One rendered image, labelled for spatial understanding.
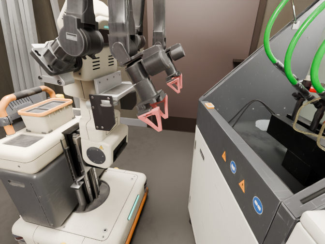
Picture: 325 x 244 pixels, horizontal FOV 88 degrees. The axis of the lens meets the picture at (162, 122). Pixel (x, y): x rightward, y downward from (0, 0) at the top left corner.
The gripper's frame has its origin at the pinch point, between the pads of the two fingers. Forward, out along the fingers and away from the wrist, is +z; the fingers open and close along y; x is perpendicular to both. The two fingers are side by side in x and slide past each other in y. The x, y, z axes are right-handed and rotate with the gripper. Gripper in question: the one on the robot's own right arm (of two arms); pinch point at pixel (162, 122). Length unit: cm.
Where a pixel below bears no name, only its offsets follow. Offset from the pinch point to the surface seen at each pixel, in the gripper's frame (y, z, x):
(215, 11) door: 176, -38, -42
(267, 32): 10.9, -10.4, -37.0
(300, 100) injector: 15.2, 15.3, -42.4
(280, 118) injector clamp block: 15.3, 19.9, -35.5
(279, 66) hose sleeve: 12.3, 0.6, -38.3
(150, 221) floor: 30, 82, 59
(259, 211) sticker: -17.3, 23.8, -18.8
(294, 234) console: -25.3, 20.0, -23.3
